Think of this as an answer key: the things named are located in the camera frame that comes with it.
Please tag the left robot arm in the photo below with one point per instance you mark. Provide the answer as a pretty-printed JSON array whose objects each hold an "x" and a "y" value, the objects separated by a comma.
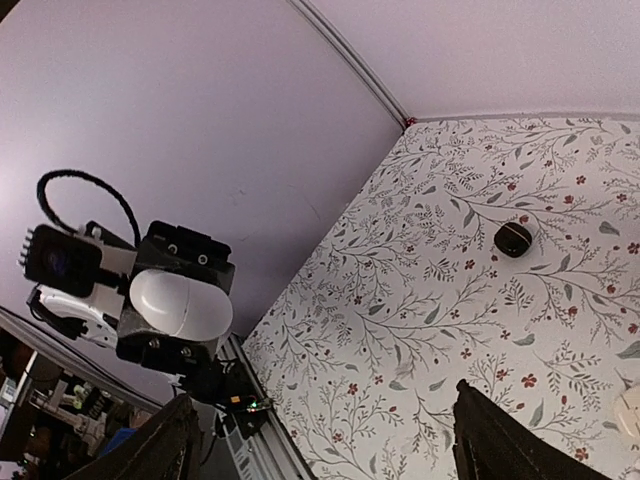
[{"x": 94, "y": 319}]

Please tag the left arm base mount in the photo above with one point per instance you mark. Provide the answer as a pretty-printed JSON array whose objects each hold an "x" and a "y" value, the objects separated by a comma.
[{"x": 237, "y": 395}]

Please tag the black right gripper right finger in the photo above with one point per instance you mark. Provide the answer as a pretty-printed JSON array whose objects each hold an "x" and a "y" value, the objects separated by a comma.
[{"x": 490, "y": 444}]

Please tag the left aluminium frame post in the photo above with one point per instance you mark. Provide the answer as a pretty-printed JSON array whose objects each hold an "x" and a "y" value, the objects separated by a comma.
[{"x": 353, "y": 60}]

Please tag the front aluminium rail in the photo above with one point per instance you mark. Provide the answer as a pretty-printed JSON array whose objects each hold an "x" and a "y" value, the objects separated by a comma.
[{"x": 260, "y": 446}]

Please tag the floral patterned table mat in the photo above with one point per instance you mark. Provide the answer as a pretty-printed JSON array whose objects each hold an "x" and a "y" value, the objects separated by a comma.
[{"x": 407, "y": 295}]

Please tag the white earbud case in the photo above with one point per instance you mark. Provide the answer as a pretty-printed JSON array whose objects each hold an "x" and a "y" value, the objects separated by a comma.
[
  {"x": 626, "y": 412},
  {"x": 181, "y": 307}
]

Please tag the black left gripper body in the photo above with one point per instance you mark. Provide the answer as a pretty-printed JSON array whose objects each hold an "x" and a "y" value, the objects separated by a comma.
[{"x": 179, "y": 250}]

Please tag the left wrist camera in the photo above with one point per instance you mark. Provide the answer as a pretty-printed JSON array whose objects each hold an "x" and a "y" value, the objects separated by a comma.
[{"x": 75, "y": 265}]

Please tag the black earbud charging case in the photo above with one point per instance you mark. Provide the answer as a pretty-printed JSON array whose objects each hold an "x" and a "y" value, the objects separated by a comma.
[{"x": 513, "y": 239}]

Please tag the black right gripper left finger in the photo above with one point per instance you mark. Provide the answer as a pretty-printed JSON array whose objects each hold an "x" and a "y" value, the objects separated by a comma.
[{"x": 167, "y": 446}]

